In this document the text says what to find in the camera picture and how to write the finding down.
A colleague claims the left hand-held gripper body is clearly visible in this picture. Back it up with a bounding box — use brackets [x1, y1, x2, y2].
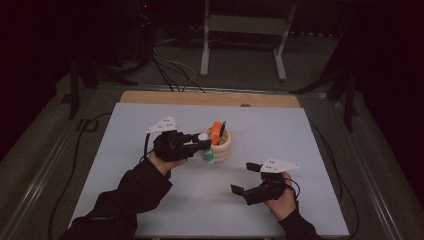
[145, 115, 201, 163]

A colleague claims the green white glue stick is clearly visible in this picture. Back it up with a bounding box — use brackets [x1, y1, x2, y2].
[197, 132, 216, 165]

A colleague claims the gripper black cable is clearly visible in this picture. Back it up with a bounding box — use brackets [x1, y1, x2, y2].
[283, 178, 302, 202]
[139, 133, 152, 164]

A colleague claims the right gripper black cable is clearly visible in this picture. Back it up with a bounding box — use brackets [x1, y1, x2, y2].
[283, 178, 302, 202]

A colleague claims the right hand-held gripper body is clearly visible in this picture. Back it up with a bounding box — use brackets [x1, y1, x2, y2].
[243, 157, 301, 206]

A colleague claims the person's right hand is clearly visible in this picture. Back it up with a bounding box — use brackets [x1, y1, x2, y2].
[264, 171, 298, 222]

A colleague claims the cream ribbed pen holder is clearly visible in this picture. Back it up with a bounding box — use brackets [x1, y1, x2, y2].
[202, 125, 233, 165]

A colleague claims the dark equipment rack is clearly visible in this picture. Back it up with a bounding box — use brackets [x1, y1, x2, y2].
[132, 0, 156, 66]

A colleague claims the blue pen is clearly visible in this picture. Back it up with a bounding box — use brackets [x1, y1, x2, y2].
[218, 120, 228, 146]

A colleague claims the black floor cable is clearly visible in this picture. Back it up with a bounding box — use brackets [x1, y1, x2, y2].
[150, 54, 207, 94]

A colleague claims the black stand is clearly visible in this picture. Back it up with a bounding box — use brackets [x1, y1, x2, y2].
[289, 33, 360, 133]
[68, 56, 138, 120]

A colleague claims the metal floor rail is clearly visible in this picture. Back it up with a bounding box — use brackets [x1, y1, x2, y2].
[0, 126, 75, 240]
[333, 99, 401, 240]

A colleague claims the person's left hand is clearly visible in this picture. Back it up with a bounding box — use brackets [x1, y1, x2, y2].
[147, 151, 188, 177]

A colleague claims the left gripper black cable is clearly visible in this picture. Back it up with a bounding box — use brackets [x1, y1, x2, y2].
[139, 133, 152, 164]

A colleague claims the long black cable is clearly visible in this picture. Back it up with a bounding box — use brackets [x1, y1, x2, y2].
[308, 119, 360, 239]
[48, 112, 113, 240]

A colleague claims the pale grey table sheet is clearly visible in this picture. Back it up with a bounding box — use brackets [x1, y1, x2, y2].
[65, 102, 350, 238]

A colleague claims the white metal stand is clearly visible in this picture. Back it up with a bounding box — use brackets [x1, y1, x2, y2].
[199, 0, 298, 82]

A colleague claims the white floor cable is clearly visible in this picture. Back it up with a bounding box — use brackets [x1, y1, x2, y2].
[152, 38, 197, 91]

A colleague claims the orange highlighter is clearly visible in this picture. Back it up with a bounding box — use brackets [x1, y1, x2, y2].
[210, 120, 224, 146]

